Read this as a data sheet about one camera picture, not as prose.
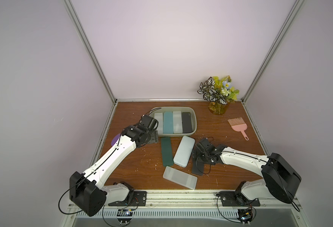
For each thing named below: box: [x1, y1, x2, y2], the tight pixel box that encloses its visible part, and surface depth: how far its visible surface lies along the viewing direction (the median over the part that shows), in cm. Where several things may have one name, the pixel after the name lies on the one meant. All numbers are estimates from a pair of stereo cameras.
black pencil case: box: [181, 112, 193, 134], surface depth 106 cm
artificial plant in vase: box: [197, 75, 240, 115], surface depth 96 cm
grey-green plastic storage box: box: [149, 106, 198, 137], surface depth 106 cm
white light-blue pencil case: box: [173, 135, 196, 168], surface depth 89 cm
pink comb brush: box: [227, 117, 250, 141], surface depth 105 cm
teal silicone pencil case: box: [163, 111, 174, 134], surface depth 106 cm
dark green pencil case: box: [160, 136, 174, 167], surface depth 91 cm
